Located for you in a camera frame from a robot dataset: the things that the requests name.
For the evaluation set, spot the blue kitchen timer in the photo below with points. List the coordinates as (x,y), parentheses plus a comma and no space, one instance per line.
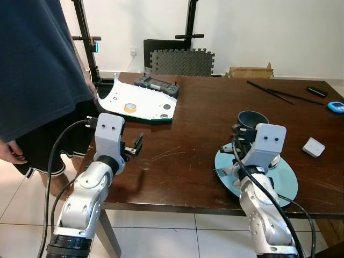
(336,107)

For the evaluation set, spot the person's bare hand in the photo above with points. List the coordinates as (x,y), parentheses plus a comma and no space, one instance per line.
(12,153)

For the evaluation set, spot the small white box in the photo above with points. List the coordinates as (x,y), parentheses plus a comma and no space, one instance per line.
(313,147)

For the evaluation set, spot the black chopstick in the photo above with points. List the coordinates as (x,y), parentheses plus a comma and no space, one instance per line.
(298,98)
(270,92)

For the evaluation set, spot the small flat black device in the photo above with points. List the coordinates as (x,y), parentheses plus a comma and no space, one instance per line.
(316,91)

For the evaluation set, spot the black handheld controller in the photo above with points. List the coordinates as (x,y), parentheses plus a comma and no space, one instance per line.
(156,85)

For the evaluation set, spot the brown cardboard box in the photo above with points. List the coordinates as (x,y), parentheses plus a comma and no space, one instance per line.
(250,71)

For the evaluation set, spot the grey foam floor mat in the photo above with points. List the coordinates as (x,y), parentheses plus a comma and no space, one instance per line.
(183,63)

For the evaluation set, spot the yellow tape roll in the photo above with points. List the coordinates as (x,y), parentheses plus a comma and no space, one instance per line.
(126,108)

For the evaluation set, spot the person in dark blue shirt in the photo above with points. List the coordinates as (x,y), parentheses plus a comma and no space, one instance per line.
(37,64)

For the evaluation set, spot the white wall socket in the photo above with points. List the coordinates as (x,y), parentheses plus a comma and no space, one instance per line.
(133,51)

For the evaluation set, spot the dark grey bowl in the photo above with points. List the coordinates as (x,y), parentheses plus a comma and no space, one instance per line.
(252,118)

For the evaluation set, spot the light blue plate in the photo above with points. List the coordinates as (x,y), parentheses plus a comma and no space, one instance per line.
(285,183)

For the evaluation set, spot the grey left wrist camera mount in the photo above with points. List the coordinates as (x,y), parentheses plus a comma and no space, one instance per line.
(109,134)

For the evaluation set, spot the black flat panel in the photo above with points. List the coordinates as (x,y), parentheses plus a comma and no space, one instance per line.
(161,44)

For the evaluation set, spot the silver metal spoon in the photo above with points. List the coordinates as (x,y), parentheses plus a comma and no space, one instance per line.
(275,161)

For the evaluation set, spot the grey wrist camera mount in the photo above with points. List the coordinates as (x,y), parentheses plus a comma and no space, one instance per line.
(269,145)
(109,134)

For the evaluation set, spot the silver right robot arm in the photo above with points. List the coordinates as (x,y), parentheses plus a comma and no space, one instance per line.
(263,215)

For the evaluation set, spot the small blue clip device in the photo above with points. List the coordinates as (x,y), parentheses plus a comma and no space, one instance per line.
(97,47)

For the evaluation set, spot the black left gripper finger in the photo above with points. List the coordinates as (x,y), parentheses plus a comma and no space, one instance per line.
(135,146)
(141,141)

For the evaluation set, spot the dark wooden table leg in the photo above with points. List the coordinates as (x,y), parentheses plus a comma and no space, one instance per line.
(109,236)
(333,236)

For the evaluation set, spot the white plastic panel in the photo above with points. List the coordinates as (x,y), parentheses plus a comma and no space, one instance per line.
(145,105)

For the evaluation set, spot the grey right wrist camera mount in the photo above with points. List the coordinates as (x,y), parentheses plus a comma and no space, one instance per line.
(269,145)

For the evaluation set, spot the silver metal fork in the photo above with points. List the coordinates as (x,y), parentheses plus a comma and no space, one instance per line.
(221,172)

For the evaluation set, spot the black stand pole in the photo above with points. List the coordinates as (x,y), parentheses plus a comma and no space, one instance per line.
(83,27)
(191,21)

